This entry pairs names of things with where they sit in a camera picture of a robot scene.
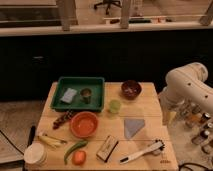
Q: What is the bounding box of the grey blue towel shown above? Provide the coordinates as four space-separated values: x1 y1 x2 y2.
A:
124 118 145 139

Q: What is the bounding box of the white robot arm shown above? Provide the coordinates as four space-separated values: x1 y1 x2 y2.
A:
158 62 213 125

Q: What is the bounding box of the dark brown bowl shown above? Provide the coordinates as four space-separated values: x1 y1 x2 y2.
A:
121 80 142 100

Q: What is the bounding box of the red orange bowl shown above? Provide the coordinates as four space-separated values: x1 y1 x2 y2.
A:
70 111 98 138

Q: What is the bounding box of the metal cup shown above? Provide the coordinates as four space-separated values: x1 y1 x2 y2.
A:
80 88 92 104

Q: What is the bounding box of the green plastic tray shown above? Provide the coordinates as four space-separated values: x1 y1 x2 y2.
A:
51 77 105 112

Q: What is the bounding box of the grey sponge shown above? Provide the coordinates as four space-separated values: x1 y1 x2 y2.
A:
61 88 77 103

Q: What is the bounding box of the dark red dried pepper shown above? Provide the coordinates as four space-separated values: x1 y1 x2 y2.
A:
53 111 74 129

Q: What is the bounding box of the wooden block eraser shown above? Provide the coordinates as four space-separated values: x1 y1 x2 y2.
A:
96 135 119 162

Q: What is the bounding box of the green chili pepper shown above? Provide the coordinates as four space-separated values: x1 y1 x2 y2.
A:
64 140 88 165

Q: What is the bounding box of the orange tomato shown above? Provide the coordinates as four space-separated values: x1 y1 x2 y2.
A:
72 150 86 165

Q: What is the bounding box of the yellow corn husk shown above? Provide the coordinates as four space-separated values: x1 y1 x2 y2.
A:
38 134 66 148

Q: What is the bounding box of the black office chair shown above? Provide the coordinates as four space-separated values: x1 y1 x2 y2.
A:
93 0 122 15

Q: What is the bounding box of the white round lid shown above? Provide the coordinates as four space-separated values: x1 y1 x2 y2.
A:
24 143 47 165

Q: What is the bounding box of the white handled brush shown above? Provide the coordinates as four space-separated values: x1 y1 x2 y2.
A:
119 140 164 164

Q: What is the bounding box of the black cable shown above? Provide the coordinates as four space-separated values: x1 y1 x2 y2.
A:
178 162 213 171

